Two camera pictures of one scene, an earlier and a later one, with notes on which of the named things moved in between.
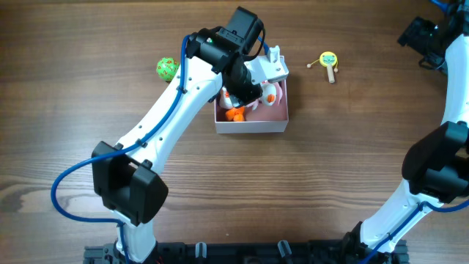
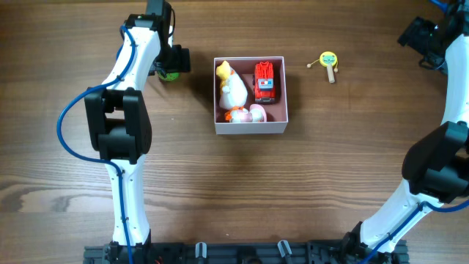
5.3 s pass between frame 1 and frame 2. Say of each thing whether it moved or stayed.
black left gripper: moved
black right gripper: stayed
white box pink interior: stayed
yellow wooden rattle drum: stayed
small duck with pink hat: moved
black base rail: stayed
